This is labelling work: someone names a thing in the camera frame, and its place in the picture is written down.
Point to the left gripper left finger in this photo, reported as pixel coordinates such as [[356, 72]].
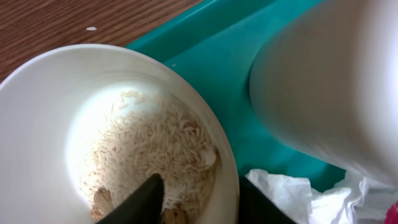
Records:
[[143, 206]]

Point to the teal plastic serving tray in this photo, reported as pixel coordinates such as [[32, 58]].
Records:
[[212, 46]]

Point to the white bowl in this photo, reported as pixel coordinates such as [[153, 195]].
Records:
[[57, 97]]

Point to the red snack wrapper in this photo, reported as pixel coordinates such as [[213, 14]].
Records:
[[392, 215]]

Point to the white paper cup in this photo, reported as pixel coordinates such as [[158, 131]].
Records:
[[326, 85]]

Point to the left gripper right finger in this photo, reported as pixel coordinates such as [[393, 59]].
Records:
[[256, 208]]

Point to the rice and peanut scraps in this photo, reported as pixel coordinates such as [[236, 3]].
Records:
[[144, 135]]

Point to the white napkin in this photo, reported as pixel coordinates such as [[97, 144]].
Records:
[[355, 199]]

